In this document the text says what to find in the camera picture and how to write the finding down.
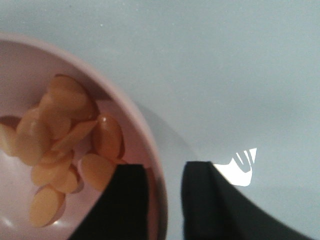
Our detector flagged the pink bowl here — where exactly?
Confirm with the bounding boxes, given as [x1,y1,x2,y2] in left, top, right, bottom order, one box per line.
[0,33,168,240]

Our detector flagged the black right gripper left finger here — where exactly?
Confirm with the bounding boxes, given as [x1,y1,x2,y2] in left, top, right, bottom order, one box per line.
[70,164,149,240]

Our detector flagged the orange ham slices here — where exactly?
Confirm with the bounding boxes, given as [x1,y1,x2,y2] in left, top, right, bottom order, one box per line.
[0,75,124,228]

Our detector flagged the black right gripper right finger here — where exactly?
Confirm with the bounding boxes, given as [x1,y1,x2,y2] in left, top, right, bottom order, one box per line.
[180,161,313,240]

